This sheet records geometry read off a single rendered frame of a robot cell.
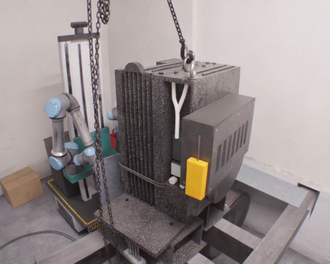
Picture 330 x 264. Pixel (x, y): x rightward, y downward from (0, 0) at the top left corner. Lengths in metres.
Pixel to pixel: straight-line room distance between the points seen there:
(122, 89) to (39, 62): 1.99
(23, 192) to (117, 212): 1.87
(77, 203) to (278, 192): 1.74
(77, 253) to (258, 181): 1.44
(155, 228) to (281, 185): 1.19
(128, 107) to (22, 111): 2.07
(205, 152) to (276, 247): 0.89
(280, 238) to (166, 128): 1.01
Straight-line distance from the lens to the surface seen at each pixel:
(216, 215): 1.67
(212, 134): 0.85
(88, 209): 2.29
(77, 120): 1.71
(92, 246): 1.53
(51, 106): 1.59
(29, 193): 3.11
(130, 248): 1.36
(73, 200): 2.44
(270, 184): 2.08
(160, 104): 1.03
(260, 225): 2.54
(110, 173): 1.59
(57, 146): 1.74
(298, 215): 1.86
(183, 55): 1.09
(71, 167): 1.94
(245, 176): 2.11
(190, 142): 0.91
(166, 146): 1.12
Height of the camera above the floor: 1.81
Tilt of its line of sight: 24 degrees down
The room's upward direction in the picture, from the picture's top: straight up
